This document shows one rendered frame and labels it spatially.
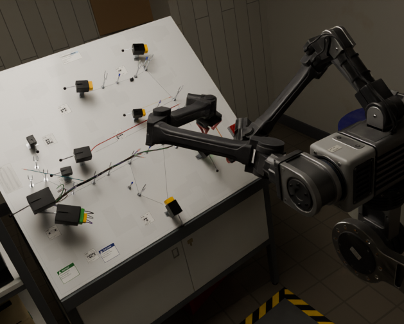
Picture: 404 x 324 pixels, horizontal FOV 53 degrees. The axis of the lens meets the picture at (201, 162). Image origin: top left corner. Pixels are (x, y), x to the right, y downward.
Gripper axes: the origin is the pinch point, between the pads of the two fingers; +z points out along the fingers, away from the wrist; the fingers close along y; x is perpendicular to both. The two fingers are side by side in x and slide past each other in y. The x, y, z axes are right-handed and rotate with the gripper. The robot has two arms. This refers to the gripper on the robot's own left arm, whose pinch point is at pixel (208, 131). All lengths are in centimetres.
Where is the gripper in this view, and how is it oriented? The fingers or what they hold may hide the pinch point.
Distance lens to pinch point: 186.9
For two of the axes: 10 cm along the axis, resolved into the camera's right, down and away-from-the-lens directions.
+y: -7.1, 5.3, -4.5
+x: 7.0, 5.7, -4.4
